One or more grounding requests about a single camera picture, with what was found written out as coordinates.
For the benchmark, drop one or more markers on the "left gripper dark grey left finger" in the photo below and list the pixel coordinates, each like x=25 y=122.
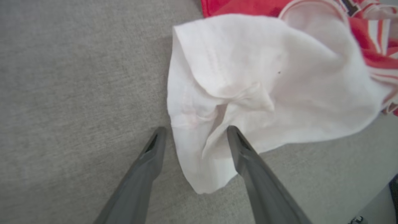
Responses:
x=140 y=180

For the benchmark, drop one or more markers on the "red and white sports garment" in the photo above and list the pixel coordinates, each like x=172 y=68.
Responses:
x=255 y=77

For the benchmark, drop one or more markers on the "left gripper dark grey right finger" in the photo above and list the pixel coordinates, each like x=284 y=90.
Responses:
x=264 y=186

